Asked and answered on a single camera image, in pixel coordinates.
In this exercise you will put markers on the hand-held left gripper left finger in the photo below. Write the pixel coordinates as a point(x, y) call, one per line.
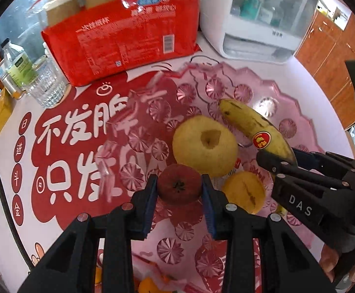
point(151, 203)

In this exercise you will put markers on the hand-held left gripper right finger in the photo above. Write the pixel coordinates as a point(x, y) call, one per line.
point(208, 209)

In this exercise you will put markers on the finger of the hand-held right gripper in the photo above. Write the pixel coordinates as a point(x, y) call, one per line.
point(275, 163)
point(302, 158)

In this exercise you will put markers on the small red fruit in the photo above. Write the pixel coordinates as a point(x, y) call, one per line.
point(179, 186)

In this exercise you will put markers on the pink glass fruit plate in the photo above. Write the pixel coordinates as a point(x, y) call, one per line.
point(177, 250)

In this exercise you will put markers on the banana with red sticker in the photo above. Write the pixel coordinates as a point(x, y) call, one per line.
point(247, 119)

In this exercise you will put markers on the small orange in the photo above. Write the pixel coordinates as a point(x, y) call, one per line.
point(148, 285)
point(98, 277)

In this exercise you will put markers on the person's right hand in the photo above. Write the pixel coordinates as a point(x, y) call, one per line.
point(328, 264)

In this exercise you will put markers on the yellow pear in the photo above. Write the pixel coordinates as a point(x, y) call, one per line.
point(189, 146)

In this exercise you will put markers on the red and white printed tablecloth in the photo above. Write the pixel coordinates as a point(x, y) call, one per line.
point(73, 164)

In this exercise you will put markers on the white countertop appliance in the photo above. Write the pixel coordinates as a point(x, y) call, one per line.
point(214, 21)

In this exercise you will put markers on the clear drinking glass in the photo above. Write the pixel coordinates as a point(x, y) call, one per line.
point(46, 82)

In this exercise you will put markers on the red paper cup packet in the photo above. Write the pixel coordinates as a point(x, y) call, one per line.
point(119, 36)

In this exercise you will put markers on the yellow cardboard box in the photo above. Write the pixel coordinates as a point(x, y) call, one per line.
point(0, 113)

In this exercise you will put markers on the green label bottle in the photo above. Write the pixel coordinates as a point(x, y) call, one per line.
point(18, 67)

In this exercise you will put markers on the small grey can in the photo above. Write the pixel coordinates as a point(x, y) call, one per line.
point(3, 77)

